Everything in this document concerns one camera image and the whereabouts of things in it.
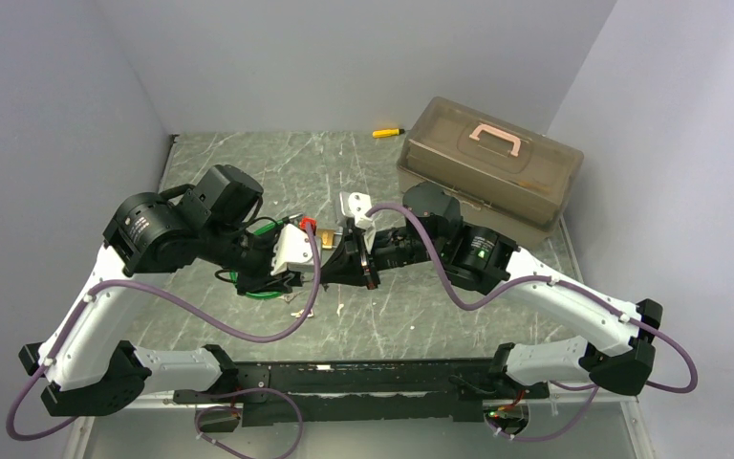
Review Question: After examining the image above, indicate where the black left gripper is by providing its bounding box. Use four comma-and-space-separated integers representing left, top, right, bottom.
200, 219, 297, 296

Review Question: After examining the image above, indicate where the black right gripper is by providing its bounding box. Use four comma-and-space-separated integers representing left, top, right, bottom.
313, 227, 444, 291

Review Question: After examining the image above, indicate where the brass padlock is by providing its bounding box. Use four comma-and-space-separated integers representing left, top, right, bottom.
315, 229, 341, 251

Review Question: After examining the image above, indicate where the green cable lock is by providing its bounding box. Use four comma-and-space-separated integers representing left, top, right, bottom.
215, 213, 303, 300

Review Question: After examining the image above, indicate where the silver key bunch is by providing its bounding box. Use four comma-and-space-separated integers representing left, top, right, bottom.
291, 309, 314, 318

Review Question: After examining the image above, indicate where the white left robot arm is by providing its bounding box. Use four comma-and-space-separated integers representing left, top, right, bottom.
19, 164, 317, 418

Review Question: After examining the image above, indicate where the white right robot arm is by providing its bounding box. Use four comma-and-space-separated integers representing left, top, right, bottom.
321, 183, 662, 397

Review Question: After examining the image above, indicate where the yellow screwdriver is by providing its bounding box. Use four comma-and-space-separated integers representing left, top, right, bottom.
372, 128, 405, 139

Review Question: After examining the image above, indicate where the translucent brown toolbox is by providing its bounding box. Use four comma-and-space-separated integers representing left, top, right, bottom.
397, 97, 584, 250

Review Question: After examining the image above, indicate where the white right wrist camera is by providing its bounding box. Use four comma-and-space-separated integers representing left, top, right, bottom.
335, 191, 377, 252

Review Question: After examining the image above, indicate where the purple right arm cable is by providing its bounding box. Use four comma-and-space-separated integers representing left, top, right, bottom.
366, 202, 699, 444

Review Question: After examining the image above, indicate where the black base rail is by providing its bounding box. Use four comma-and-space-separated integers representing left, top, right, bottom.
174, 358, 550, 426

